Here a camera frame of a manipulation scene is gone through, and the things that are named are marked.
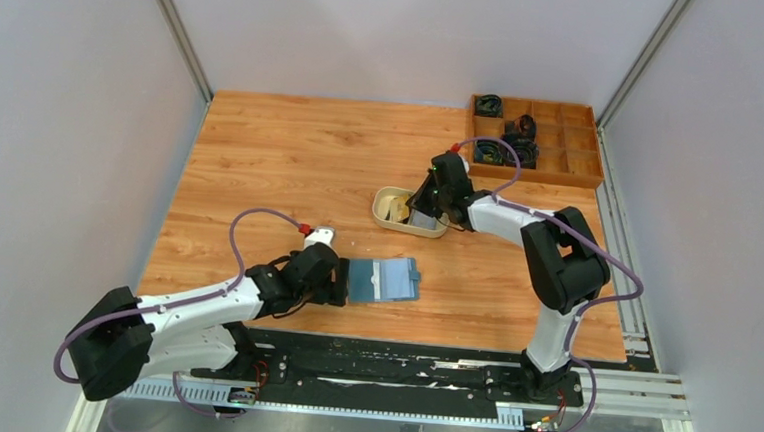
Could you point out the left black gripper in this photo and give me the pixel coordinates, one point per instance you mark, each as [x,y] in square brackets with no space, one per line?
[339,283]

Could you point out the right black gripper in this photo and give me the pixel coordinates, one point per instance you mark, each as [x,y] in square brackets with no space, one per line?
[427,200]

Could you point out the white printed card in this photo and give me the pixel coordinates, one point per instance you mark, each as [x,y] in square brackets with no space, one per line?
[420,220]

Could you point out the cream oval tray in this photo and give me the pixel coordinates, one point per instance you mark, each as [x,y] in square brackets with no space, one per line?
[381,203]

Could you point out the blue card holder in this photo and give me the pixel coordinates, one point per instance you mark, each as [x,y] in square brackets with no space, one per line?
[383,280]

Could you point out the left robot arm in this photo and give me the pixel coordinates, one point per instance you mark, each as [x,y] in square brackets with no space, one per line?
[124,338]

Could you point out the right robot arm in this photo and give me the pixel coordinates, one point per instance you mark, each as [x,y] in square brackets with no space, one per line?
[565,264]

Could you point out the gold card with black stripe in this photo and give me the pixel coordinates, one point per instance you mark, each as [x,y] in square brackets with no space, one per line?
[398,210]

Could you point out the rolled blue belt lower left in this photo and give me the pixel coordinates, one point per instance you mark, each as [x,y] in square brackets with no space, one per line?
[488,152]

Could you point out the rolled black belt lower centre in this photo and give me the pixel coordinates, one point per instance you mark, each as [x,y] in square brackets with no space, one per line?
[526,151]

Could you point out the rolled dark belt top left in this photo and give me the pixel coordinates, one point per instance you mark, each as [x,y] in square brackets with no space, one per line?
[488,105]

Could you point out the rolled dark belt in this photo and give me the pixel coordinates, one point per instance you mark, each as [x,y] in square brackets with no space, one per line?
[488,105]
[524,126]

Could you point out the rolled dark belt centre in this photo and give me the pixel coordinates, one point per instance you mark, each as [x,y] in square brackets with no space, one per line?
[524,126]

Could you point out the wooden compartment box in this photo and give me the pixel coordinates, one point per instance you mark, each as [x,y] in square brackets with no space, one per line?
[566,138]

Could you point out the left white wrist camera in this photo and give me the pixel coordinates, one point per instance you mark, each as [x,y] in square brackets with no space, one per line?
[320,235]

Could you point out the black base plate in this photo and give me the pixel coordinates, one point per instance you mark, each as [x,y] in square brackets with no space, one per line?
[390,377]

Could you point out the aluminium rail frame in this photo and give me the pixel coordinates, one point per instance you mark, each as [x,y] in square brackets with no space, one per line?
[606,392]

